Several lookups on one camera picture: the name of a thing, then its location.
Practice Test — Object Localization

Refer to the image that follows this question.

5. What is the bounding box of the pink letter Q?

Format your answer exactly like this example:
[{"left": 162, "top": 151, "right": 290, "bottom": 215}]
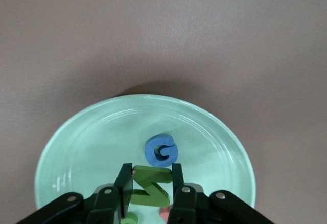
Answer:
[{"left": 159, "top": 205, "right": 174, "bottom": 223}]

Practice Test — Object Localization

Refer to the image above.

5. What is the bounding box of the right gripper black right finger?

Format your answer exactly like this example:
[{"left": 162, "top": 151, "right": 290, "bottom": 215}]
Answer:
[{"left": 167, "top": 163, "right": 275, "bottom": 224}]

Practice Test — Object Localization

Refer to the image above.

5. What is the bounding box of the pale green plate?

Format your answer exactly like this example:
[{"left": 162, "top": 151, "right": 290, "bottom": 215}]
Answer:
[{"left": 34, "top": 94, "right": 256, "bottom": 224}]

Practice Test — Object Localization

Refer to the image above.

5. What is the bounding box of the green letter B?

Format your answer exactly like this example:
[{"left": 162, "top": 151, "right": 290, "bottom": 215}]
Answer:
[{"left": 121, "top": 211, "right": 139, "bottom": 224}]

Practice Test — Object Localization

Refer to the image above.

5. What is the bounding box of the green letter N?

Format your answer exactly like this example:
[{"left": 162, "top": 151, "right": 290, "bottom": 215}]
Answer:
[{"left": 130, "top": 165, "right": 172, "bottom": 208}]

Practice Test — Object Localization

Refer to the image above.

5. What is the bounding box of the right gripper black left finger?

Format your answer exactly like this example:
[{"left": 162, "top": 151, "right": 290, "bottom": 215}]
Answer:
[{"left": 19, "top": 163, "right": 134, "bottom": 224}]

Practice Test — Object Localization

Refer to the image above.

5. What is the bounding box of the blue letter G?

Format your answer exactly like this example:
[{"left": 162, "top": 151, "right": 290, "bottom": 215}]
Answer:
[{"left": 145, "top": 133, "right": 179, "bottom": 167}]

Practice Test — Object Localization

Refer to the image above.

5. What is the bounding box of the brown table cover sheet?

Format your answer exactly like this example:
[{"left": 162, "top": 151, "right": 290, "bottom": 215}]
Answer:
[{"left": 0, "top": 0, "right": 327, "bottom": 224}]

